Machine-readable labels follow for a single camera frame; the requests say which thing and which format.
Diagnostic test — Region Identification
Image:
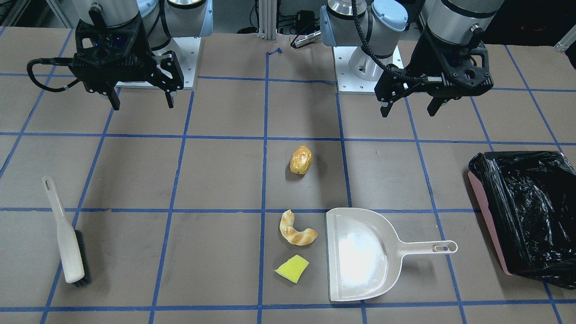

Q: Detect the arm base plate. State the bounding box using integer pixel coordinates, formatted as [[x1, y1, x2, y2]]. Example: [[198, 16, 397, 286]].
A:
[[153, 37, 203, 90], [333, 46, 383, 95]]

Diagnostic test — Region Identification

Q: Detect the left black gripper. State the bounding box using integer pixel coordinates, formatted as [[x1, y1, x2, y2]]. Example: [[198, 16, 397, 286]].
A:
[[374, 27, 494, 118]]

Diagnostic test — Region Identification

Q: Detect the beige plastic dustpan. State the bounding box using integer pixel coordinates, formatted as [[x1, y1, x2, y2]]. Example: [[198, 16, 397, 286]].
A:
[[326, 207, 458, 302]]

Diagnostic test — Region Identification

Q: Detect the yellow green sponge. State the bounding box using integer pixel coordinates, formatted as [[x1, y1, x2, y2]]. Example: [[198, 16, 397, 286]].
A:
[[275, 254, 310, 284]]

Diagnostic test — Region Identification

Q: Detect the beige hand brush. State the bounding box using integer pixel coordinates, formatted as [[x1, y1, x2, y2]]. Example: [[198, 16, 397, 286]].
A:
[[42, 175, 92, 287]]

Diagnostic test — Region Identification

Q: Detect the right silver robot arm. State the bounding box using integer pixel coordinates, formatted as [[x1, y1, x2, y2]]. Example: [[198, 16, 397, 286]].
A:
[[69, 0, 213, 110]]

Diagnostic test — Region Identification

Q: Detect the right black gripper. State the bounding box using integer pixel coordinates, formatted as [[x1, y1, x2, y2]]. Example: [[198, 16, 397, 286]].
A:
[[68, 9, 185, 111]]

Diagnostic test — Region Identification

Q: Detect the golden bread roll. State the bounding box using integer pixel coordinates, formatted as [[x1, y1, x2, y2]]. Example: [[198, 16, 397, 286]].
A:
[[289, 145, 313, 175]]

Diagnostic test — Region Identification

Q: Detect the pink bin with black bag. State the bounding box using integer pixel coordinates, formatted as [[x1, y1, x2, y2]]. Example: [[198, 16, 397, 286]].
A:
[[468, 150, 576, 290]]

